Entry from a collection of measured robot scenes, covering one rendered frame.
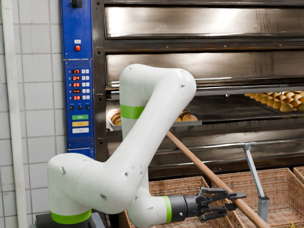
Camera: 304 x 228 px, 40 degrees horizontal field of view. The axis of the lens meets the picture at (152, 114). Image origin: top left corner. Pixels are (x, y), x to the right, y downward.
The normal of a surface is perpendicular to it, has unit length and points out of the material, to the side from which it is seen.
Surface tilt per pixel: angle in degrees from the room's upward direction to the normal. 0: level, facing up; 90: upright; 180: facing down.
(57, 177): 87
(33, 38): 90
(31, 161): 90
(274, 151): 70
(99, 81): 90
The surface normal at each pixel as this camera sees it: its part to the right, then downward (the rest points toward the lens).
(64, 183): -0.56, 0.09
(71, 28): 0.26, 0.24
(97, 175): -0.32, -0.69
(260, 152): 0.25, -0.11
